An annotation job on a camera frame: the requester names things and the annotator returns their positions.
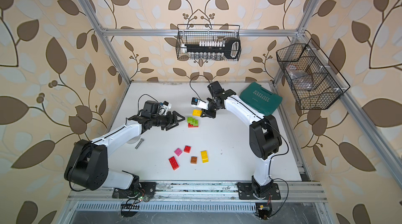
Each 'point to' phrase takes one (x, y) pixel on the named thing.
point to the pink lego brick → (178, 152)
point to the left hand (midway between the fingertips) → (179, 118)
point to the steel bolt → (139, 143)
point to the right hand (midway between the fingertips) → (204, 110)
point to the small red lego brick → (187, 149)
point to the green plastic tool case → (261, 97)
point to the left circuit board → (129, 210)
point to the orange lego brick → (193, 159)
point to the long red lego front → (173, 163)
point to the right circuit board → (264, 210)
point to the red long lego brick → (190, 125)
